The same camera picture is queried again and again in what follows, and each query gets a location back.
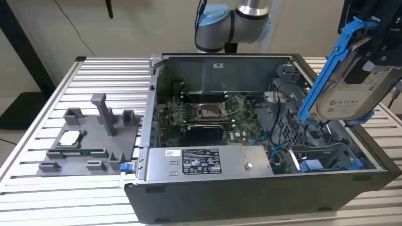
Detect hard disk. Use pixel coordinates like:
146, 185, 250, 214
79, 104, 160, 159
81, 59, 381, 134
297, 16, 402, 128
300, 157, 363, 174

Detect black disk wire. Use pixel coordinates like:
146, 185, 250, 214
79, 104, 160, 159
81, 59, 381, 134
274, 81, 316, 118

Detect metal disk bay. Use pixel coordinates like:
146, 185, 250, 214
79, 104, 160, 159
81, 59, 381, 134
290, 141, 365, 175

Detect black RAM slot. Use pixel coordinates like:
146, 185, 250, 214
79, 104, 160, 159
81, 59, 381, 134
181, 90, 230, 99

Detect metal socket cover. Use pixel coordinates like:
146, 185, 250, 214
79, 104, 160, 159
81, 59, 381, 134
224, 95, 248, 115

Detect green motherboard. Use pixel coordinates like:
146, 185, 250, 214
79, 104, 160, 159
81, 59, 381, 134
157, 94, 268, 146

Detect CPU socket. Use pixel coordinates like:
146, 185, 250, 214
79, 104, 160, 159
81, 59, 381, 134
194, 102, 228, 121

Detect thin metal locking lever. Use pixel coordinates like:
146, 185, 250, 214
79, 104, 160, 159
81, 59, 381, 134
184, 91, 200, 105

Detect silver power supply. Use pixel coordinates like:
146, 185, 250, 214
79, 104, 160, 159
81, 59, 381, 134
148, 145, 274, 182

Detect grey open PC case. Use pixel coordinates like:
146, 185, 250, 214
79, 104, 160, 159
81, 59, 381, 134
125, 52, 396, 224

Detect black hanging rod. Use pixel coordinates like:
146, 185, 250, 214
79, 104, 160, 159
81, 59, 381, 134
105, 0, 115, 19

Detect blue case latch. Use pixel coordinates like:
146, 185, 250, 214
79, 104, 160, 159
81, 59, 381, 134
121, 162, 138, 175

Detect grey parts rack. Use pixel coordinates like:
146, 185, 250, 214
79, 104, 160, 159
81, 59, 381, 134
37, 93, 142, 177

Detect green RAM stick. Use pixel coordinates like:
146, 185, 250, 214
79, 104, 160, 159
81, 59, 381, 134
62, 148, 106, 156

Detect silver CPU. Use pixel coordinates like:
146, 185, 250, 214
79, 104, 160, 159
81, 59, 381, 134
59, 130, 86, 148

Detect black stand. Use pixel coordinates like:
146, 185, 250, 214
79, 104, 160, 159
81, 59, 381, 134
0, 0, 58, 130

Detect blue wire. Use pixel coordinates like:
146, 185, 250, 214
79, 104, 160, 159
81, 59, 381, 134
254, 136, 286, 170

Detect thin black wall cable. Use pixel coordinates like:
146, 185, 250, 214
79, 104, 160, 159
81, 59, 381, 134
55, 0, 97, 57

